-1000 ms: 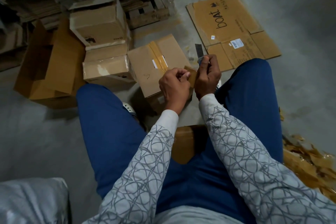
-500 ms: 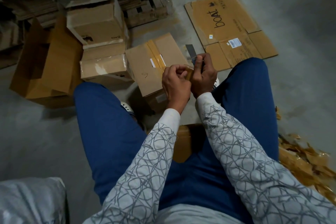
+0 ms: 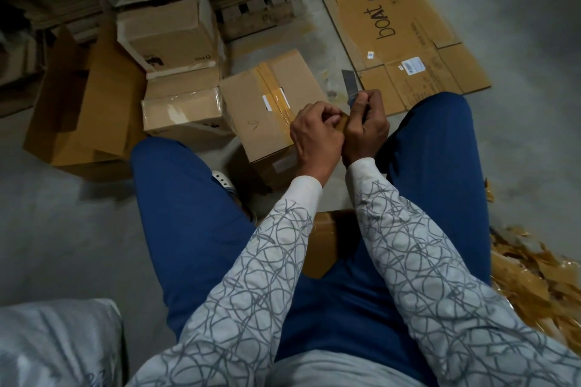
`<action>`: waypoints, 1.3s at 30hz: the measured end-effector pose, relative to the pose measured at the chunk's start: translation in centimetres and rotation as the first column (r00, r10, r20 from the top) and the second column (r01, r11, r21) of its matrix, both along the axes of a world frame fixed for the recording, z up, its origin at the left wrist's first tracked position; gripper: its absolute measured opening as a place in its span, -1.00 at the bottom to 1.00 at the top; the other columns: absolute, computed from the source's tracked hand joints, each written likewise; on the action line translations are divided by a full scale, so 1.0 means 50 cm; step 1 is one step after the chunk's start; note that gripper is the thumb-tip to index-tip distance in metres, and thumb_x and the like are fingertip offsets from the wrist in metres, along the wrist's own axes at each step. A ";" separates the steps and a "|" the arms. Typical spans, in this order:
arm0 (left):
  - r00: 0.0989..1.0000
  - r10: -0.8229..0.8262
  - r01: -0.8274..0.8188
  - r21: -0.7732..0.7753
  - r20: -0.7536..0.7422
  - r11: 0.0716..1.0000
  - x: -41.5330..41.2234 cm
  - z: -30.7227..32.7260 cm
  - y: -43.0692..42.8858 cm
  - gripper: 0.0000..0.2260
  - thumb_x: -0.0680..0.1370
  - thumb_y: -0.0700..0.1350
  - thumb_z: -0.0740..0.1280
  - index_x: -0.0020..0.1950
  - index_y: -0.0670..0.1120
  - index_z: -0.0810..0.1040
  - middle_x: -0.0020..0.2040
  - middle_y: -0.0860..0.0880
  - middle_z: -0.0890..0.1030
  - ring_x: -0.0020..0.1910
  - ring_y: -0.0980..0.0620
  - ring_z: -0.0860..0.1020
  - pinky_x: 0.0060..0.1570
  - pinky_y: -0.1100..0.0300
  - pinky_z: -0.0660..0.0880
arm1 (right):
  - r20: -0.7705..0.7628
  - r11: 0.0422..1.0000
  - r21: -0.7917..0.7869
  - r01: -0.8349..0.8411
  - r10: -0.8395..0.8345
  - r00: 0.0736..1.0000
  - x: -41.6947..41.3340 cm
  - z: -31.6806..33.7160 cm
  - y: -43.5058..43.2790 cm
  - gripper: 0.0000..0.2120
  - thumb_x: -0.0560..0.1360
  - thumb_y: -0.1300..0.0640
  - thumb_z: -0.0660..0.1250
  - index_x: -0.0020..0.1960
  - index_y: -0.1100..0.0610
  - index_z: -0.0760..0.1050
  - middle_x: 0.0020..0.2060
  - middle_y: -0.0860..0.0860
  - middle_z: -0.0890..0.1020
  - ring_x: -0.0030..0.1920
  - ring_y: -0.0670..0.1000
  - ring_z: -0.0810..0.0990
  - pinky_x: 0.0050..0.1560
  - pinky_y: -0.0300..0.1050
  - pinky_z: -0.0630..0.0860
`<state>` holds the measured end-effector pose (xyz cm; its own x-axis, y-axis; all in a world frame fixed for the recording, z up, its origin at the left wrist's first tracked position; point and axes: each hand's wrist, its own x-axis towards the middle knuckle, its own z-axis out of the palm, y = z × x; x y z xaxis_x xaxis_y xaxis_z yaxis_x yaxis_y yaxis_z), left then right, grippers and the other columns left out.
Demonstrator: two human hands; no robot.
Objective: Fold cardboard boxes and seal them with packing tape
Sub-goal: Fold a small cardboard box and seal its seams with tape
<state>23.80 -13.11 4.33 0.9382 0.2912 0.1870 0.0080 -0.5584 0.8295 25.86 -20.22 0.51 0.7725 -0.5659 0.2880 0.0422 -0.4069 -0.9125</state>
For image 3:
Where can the person's right hand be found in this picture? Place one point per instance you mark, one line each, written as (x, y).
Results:
(365, 133)

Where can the person's left hand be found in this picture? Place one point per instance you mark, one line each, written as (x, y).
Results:
(313, 142)

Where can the brown packing tape roll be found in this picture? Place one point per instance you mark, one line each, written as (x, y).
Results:
(341, 119)

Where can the small cardboard box being taped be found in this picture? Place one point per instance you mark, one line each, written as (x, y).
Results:
(250, 110)
(181, 106)

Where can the brown cardboard sheet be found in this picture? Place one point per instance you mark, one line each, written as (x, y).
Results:
(390, 24)

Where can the cardboard box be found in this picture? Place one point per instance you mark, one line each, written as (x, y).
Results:
(168, 24)

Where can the large black-label cardboard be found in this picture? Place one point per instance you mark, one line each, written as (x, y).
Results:
(100, 101)

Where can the person's left forearm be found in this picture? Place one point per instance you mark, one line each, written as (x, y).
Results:
(236, 310)

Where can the person's right forearm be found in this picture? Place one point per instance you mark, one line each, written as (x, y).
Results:
(454, 282)

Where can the person's left white clog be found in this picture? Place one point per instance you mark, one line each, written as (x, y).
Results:
(224, 183)

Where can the person's blue trousers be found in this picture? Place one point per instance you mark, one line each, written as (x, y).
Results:
(181, 210)

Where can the crumpled brown tape scraps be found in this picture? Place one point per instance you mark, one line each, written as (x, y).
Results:
(540, 282)

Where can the person's grey shirt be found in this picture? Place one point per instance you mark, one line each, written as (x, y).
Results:
(345, 370)

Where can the brown plastic-wrapped stool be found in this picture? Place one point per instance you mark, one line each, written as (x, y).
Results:
(322, 242)

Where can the wooden pallet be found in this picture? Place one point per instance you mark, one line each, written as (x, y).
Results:
(250, 6)

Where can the white woven sack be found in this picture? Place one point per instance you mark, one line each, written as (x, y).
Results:
(59, 341)

